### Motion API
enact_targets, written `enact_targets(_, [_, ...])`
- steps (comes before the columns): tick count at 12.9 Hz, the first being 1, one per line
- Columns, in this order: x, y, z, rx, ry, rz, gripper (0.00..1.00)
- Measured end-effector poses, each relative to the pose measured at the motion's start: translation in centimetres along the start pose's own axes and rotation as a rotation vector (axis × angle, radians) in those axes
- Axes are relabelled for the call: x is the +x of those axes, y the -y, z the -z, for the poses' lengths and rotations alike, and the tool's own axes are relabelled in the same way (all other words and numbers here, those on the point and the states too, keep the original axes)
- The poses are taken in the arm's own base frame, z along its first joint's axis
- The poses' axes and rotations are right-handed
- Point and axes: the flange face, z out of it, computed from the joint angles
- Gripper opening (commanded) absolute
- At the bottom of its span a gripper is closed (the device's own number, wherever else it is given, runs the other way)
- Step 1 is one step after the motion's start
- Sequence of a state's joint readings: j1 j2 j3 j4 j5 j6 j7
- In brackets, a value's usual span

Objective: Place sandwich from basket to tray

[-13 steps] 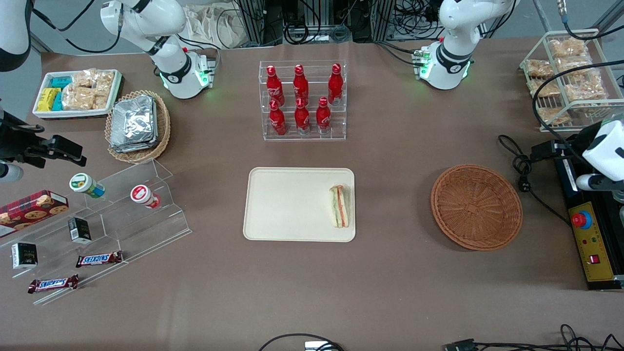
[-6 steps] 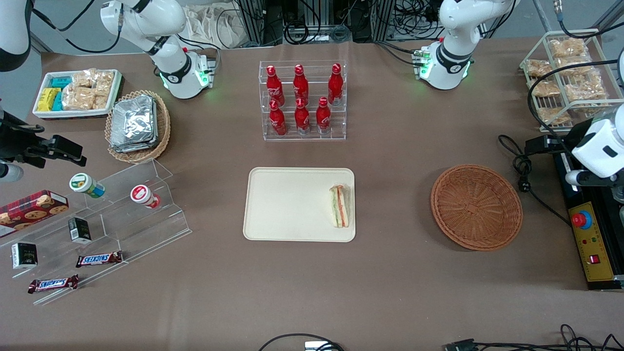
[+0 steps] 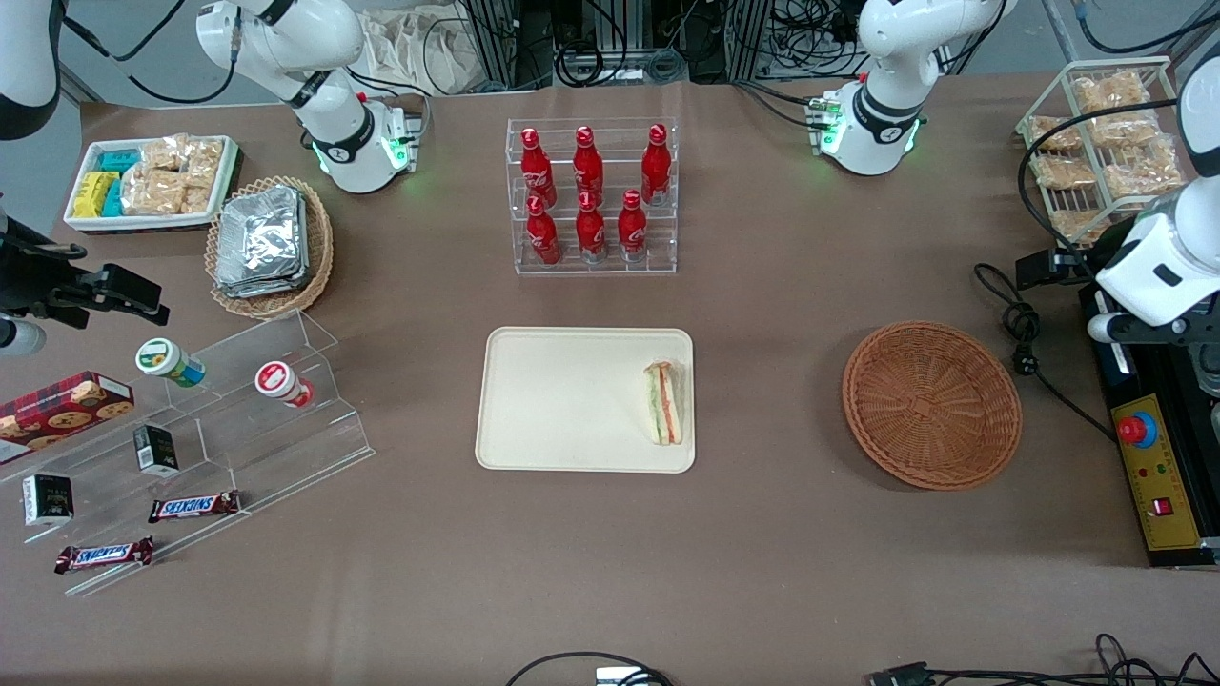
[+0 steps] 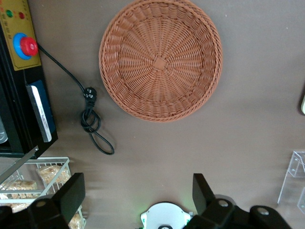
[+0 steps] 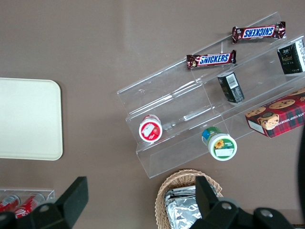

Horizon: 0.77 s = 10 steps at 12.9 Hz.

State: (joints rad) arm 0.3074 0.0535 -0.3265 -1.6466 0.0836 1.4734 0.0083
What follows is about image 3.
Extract white wire rack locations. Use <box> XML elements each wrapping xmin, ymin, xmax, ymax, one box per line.
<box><xmin>1014</xmin><ymin>57</ymin><xmax>1192</xmax><ymax>260</ymax></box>

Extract clear bagged pastry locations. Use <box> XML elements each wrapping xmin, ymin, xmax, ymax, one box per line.
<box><xmin>1104</xmin><ymin>143</ymin><xmax>1188</xmax><ymax>199</ymax></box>
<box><xmin>1027</xmin><ymin>115</ymin><xmax>1084</xmax><ymax>154</ymax></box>
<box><xmin>1049</xmin><ymin>209</ymin><xmax>1116</xmax><ymax>246</ymax></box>
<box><xmin>1071</xmin><ymin>71</ymin><xmax>1151</xmax><ymax>114</ymax></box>
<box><xmin>1033</xmin><ymin>154</ymin><xmax>1098</xmax><ymax>191</ymax></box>
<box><xmin>1087</xmin><ymin>109</ymin><xmax>1161</xmax><ymax>150</ymax></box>

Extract cream plastic tray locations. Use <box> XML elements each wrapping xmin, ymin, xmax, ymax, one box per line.
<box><xmin>475</xmin><ymin>327</ymin><xmax>697</xmax><ymax>474</ymax></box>

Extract black power cable with plug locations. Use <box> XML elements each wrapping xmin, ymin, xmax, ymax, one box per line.
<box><xmin>973</xmin><ymin>263</ymin><xmax>1119</xmax><ymax>445</ymax></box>

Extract yellow snack packet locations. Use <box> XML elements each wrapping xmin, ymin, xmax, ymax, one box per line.
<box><xmin>72</xmin><ymin>171</ymin><xmax>120</xmax><ymax>219</ymax></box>

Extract black machine with yellow panel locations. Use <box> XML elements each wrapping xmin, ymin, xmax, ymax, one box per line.
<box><xmin>1079</xmin><ymin>281</ymin><xmax>1220</xmax><ymax>569</ymax></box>

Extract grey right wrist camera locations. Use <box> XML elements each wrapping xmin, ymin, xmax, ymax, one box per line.
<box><xmin>0</xmin><ymin>317</ymin><xmax>47</xmax><ymax>357</ymax></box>

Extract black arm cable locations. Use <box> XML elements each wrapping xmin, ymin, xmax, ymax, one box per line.
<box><xmin>1014</xmin><ymin>95</ymin><xmax>1188</xmax><ymax>287</ymax></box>
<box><xmin>59</xmin><ymin>0</ymin><xmax>239</xmax><ymax>107</ymax></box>

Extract red cookie box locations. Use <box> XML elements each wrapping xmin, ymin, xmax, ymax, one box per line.
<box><xmin>0</xmin><ymin>371</ymin><xmax>135</xmax><ymax>466</ymax></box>

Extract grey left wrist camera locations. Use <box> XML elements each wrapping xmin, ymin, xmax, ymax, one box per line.
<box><xmin>1087</xmin><ymin>309</ymin><xmax>1194</xmax><ymax>348</ymax></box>

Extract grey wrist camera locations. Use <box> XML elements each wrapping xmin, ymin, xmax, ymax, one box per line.
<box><xmin>1087</xmin><ymin>309</ymin><xmax>1194</xmax><ymax>348</ymax></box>
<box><xmin>0</xmin><ymin>317</ymin><xmax>47</xmax><ymax>357</ymax></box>

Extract oval tan wicker basket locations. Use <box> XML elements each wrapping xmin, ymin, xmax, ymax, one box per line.
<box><xmin>204</xmin><ymin>175</ymin><xmax>336</xmax><ymax>321</ymax></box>

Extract round brown wicker basket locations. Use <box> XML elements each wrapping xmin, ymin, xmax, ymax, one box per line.
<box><xmin>842</xmin><ymin>320</ymin><xmax>1024</xmax><ymax>493</ymax></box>

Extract Snickers chocolate bar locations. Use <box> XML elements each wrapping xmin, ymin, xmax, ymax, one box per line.
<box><xmin>147</xmin><ymin>490</ymin><xmax>242</xmax><ymax>525</ymax></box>
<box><xmin>53</xmin><ymin>536</ymin><xmax>155</xmax><ymax>575</ymax></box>

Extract green lid snack cup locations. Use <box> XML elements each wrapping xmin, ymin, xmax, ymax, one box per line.
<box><xmin>134</xmin><ymin>337</ymin><xmax>207</xmax><ymax>390</ymax></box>

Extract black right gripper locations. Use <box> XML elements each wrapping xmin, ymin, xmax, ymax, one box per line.
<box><xmin>0</xmin><ymin>217</ymin><xmax>172</xmax><ymax>328</ymax></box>

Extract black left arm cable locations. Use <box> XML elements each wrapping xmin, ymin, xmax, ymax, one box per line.
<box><xmin>1014</xmin><ymin>95</ymin><xmax>1188</xmax><ymax>287</ymax></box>

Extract silver foil packet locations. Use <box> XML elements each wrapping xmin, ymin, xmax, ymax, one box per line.
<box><xmin>217</xmin><ymin>187</ymin><xmax>304</xmax><ymax>287</ymax></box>
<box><xmin>214</xmin><ymin>195</ymin><xmax>310</xmax><ymax>300</ymax></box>

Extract clear acrylic bottle rack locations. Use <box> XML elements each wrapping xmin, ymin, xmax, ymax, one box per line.
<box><xmin>506</xmin><ymin>117</ymin><xmax>680</xmax><ymax>277</ymax></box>

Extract black looped cable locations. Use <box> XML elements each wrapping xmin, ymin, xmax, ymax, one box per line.
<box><xmin>504</xmin><ymin>651</ymin><xmax>674</xmax><ymax>686</ymax></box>

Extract clear acrylic stepped display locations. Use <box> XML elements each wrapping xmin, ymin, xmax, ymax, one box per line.
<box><xmin>0</xmin><ymin>309</ymin><xmax>376</xmax><ymax>599</ymax></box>

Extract red cola bottle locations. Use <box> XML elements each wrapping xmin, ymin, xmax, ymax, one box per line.
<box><xmin>576</xmin><ymin>192</ymin><xmax>608</xmax><ymax>266</ymax></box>
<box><xmin>526</xmin><ymin>195</ymin><xmax>562</xmax><ymax>267</ymax></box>
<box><xmin>573</xmin><ymin>126</ymin><xmax>605</xmax><ymax>204</ymax></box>
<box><xmin>618</xmin><ymin>189</ymin><xmax>649</xmax><ymax>264</ymax></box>
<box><xmin>640</xmin><ymin>124</ymin><xmax>673</xmax><ymax>207</ymax></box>
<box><xmin>520</xmin><ymin>128</ymin><xmax>558</xmax><ymax>209</ymax></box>

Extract aluminium frame post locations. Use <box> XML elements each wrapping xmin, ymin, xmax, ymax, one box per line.
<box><xmin>725</xmin><ymin>0</ymin><xmax>776</xmax><ymax>83</ymax></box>
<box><xmin>464</xmin><ymin>0</ymin><xmax>521</xmax><ymax>92</ymax></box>

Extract white rectangular snack tray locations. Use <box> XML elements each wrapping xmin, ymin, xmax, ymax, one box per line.
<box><xmin>63</xmin><ymin>135</ymin><xmax>240</xmax><ymax>235</ymax></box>

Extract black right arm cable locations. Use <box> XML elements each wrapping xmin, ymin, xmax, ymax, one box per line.
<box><xmin>59</xmin><ymin>0</ymin><xmax>239</xmax><ymax>107</ymax></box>

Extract clear plastic bags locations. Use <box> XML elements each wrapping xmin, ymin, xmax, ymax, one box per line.
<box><xmin>355</xmin><ymin>8</ymin><xmax>478</xmax><ymax>97</ymax></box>

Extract black and white box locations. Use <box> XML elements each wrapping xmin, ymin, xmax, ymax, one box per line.
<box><xmin>21</xmin><ymin>473</ymin><xmax>75</xmax><ymax>528</ymax></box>

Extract small black box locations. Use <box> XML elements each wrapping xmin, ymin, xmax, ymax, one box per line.
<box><xmin>132</xmin><ymin>424</ymin><xmax>181</xmax><ymax>478</ymax></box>

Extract triangle sandwich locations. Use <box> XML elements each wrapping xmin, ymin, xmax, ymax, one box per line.
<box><xmin>641</xmin><ymin>359</ymin><xmax>686</xmax><ymax>448</ymax></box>

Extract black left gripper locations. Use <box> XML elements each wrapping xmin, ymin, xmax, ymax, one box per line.
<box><xmin>1014</xmin><ymin>221</ymin><xmax>1137</xmax><ymax>291</ymax></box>

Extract black tangled cables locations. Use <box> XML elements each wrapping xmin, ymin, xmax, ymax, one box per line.
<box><xmin>929</xmin><ymin>633</ymin><xmax>1220</xmax><ymax>686</ymax></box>

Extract black cable connector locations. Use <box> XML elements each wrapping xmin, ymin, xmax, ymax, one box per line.
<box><xmin>868</xmin><ymin>660</ymin><xmax>938</xmax><ymax>686</ymax></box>

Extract black cable bundle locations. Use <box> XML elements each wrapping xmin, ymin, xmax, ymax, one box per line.
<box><xmin>772</xmin><ymin>0</ymin><xmax>864</xmax><ymax>79</ymax></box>

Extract red lid snack cup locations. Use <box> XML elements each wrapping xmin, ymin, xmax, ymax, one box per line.
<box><xmin>254</xmin><ymin>360</ymin><xmax>316</xmax><ymax>410</ymax></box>

